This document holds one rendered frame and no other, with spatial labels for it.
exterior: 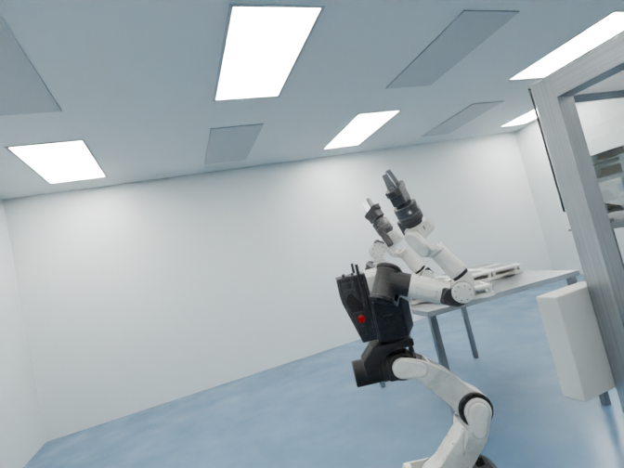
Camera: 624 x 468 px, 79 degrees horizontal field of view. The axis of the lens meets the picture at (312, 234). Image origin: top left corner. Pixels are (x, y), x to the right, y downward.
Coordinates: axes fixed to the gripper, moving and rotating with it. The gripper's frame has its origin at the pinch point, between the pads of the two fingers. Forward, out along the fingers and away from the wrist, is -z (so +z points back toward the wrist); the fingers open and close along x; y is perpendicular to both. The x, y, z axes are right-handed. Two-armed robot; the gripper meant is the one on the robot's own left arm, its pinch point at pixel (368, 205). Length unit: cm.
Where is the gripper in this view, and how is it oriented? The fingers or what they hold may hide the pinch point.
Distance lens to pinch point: 211.8
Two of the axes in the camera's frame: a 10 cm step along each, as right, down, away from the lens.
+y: -8.1, 2.9, -5.1
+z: 4.9, 8.0, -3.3
